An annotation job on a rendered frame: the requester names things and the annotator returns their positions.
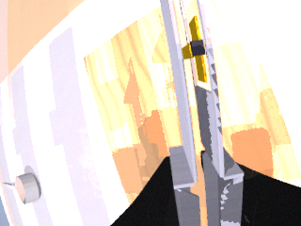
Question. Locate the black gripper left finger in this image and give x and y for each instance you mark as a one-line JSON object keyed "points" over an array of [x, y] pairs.
{"points": [[156, 203]]}

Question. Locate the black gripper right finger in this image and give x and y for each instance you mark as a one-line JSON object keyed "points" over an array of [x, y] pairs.
{"points": [[269, 202]]}

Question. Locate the white saucepan with long handle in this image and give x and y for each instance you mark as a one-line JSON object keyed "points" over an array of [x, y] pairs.
{"points": [[26, 186]]}

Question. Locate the light wooden board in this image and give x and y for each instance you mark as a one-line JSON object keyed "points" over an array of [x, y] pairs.
{"points": [[133, 87]]}

